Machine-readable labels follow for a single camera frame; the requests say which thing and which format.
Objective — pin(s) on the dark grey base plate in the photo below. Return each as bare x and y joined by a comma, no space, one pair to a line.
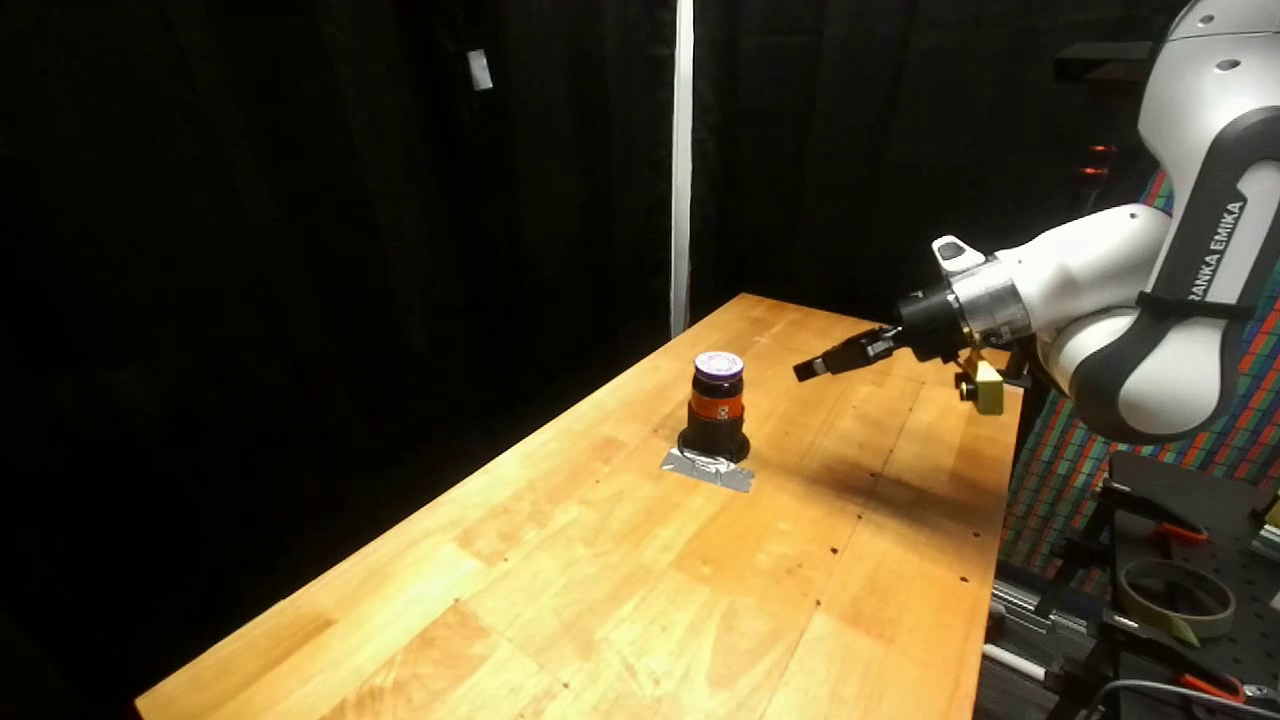
1201,494

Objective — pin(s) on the silver aluminium extrusion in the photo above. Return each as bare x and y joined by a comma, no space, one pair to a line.
1047,625

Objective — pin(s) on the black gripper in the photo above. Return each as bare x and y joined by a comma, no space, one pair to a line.
931,325

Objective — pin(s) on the tape roll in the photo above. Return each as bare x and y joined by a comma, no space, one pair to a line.
1133,605

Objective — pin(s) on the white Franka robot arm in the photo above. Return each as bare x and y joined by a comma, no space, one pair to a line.
1105,254

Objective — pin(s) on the small white tag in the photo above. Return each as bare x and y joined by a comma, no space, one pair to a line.
480,68

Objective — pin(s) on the white vertical pole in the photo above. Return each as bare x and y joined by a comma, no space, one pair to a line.
683,160

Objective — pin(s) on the black curtain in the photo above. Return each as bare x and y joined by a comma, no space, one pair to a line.
265,266

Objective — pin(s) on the wrist mounted camera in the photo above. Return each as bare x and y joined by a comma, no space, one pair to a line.
984,386

